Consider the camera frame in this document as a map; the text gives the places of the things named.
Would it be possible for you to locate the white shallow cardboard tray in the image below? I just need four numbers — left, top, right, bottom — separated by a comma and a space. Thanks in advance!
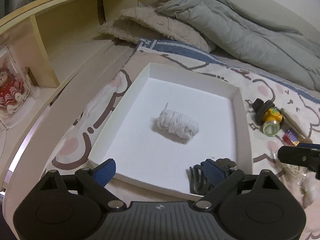
89, 63, 253, 200

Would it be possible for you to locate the brown plastic hair claw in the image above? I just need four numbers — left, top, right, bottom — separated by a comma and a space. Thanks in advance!
187, 158, 236, 196

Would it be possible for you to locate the grey quilted duvet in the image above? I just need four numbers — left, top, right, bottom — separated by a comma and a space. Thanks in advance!
157, 0, 319, 90

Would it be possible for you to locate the yellow headlamp with black strap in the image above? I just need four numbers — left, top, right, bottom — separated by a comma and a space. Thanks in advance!
252, 98, 284, 137

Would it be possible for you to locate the white grey yarn ball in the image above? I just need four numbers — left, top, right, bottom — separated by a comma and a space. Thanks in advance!
156, 102, 200, 140

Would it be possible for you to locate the cartoon bear print sheet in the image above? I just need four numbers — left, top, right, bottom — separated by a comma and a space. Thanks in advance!
51, 37, 320, 240

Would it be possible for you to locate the doll in clear box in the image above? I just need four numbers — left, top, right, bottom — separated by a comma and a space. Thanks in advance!
1, 46, 40, 130

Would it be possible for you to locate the silver foil pouch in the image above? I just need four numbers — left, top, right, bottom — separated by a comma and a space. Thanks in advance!
280, 108, 310, 140

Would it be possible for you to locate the beige fleece blanket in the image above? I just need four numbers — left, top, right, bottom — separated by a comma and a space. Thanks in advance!
100, 7, 216, 53

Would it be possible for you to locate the wooden headboard shelf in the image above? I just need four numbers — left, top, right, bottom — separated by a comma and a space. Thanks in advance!
0, 0, 156, 201

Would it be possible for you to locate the colourful playing card box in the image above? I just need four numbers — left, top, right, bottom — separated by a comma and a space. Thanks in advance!
283, 129, 299, 146

